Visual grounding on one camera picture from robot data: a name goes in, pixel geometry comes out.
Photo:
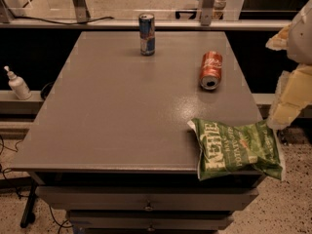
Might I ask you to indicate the green jalapeno chip bag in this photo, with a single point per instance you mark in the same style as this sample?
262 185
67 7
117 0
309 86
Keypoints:
225 149

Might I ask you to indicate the blue silver energy drink can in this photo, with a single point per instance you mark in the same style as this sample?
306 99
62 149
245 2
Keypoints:
146 23

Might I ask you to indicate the grey drawer cabinet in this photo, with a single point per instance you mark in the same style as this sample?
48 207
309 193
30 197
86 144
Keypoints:
150 204

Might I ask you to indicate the metal frame post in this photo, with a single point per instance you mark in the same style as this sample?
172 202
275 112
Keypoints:
81 11
206 7

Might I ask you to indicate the left metal frame post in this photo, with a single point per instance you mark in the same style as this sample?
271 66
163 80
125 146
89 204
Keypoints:
81 11

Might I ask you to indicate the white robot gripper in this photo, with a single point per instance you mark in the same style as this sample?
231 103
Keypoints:
300 38

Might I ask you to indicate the right metal frame post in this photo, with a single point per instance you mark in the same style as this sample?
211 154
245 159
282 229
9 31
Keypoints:
206 7

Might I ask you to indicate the orange soda can lying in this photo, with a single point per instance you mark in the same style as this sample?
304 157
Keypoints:
211 70

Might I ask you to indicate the white pump bottle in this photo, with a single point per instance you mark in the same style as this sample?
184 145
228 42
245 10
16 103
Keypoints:
18 85

